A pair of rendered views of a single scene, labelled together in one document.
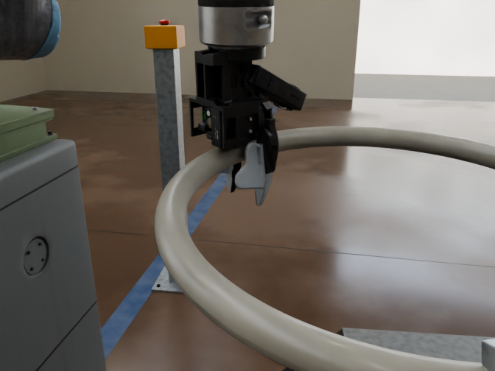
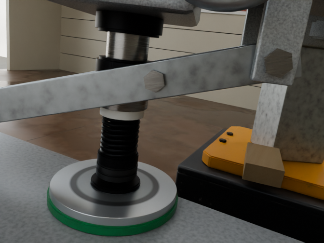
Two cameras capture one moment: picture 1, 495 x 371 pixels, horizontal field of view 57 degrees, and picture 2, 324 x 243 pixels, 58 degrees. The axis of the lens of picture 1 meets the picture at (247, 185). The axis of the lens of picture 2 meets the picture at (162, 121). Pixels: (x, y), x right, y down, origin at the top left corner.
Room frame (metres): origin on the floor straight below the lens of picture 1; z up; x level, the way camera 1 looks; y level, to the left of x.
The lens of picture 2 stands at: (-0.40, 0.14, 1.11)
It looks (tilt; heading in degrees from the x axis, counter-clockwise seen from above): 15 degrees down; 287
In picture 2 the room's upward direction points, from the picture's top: 7 degrees clockwise
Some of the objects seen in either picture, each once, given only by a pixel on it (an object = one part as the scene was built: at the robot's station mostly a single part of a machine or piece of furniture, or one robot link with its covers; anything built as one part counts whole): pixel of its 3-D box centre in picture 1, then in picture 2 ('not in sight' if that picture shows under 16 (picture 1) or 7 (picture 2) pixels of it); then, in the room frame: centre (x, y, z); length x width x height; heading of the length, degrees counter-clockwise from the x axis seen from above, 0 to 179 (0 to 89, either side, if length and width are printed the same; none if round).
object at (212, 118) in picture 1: (232, 96); not in sight; (0.58, 0.02, 1.02); 0.09 x 0.08 x 0.12; 131
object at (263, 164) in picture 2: not in sight; (262, 162); (-0.46, -0.73, 0.81); 0.20 x 0.10 x 0.05; 91
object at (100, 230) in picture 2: not in sight; (115, 187); (-0.20, -0.28, 0.86); 0.22 x 0.22 x 0.04
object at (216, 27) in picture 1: (238, 27); not in sight; (0.58, 0.01, 1.10); 0.10 x 0.09 x 0.05; 41
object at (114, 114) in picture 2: not in sight; (122, 103); (-0.20, -0.28, 1.01); 0.07 x 0.07 x 0.04
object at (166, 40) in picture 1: (172, 165); not in sight; (1.75, 0.30, 0.54); 0.20 x 0.20 x 1.09; 83
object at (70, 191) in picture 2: not in sight; (115, 185); (-0.20, -0.28, 0.86); 0.21 x 0.21 x 0.01
